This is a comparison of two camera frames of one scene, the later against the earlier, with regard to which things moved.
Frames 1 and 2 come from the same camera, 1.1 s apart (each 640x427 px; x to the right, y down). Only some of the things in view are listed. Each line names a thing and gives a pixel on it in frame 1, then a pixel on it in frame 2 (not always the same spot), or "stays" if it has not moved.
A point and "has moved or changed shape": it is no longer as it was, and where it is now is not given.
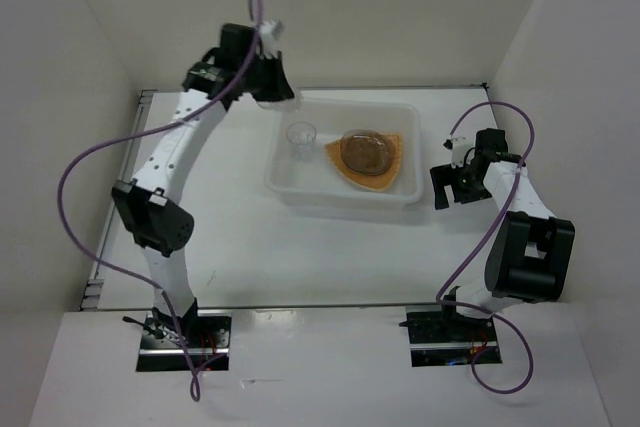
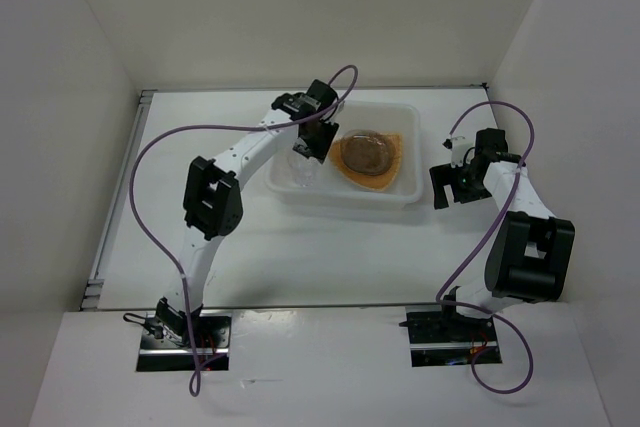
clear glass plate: (366, 152) stays
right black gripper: (446, 175) stays
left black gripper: (279, 88) -> (320, 149)
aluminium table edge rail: (117, 305) stays
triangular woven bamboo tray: (378, 181) stays
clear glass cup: (284, 105) has moved or changed shape
